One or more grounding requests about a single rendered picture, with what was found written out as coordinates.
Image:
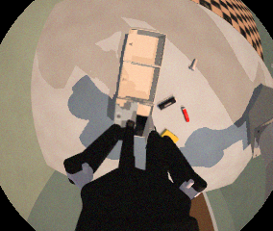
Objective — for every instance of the grey rack of three bins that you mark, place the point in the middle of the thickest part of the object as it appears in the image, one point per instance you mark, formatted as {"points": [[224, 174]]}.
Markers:
{"points": [[146, 49]]}

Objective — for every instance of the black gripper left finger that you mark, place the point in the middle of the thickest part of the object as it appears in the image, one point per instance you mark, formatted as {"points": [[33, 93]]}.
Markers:
{"points": [[81, 167]]}

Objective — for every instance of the yellow-orange flat square block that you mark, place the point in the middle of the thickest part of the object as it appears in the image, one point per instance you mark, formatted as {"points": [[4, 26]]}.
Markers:
{"points": [[172, 136]]}

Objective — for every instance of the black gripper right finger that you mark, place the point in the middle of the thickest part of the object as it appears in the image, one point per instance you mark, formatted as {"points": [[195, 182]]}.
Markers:
{"points": [[181, 172]]}

